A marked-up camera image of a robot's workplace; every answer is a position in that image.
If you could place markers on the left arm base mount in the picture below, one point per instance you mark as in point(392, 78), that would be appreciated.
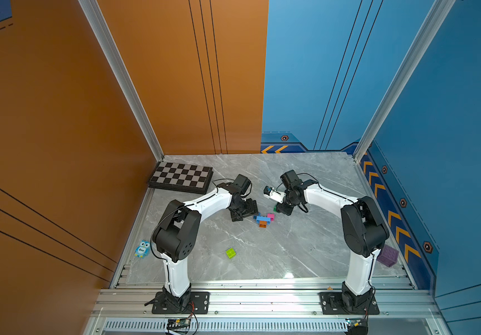
point(190, 303)

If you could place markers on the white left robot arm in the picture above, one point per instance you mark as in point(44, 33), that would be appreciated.
point(176, 234)

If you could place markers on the lime yellow lego brick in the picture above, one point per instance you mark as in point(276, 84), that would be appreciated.
point(231, 253)

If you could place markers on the right circuit board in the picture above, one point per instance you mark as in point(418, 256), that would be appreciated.
point(358, 327)

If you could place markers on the blue owl toy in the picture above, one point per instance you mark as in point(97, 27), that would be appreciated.
point(143, 249)

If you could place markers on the left circuit board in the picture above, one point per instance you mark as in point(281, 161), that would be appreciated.
point(178, 325)

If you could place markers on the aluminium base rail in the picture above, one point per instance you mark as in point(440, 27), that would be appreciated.
point(269, 306)

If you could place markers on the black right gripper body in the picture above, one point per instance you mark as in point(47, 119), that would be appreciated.
point(287, 203)

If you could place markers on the aluminium corner post right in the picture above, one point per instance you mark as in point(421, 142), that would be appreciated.
point(428, 30)

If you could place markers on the aluminium corner post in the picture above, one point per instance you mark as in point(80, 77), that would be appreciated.
point(428, 30)
point(100, 28)

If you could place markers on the purple cube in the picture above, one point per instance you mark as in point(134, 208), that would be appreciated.
point(388, 256)

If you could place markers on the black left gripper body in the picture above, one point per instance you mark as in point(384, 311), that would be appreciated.
point(244, 209)

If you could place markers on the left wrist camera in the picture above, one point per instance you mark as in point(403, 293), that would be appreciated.
point(241, 186)

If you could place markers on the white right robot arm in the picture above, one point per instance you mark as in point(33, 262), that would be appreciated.
point(364, 230)

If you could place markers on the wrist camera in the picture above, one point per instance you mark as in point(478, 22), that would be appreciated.
point(241, 186)
point(290, 183)

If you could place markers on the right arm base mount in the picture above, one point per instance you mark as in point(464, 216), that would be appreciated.
point(336, 303)

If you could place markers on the circuit board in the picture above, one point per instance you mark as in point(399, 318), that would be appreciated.
point(358, 327)
point(178, 325)

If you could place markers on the black white checkerboard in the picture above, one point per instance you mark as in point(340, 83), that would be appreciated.
point(181, 177)

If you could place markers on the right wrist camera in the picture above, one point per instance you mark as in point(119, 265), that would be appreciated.
point(290, 183)

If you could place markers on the aluminium corner post left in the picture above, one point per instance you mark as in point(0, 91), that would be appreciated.
point(100, 28)

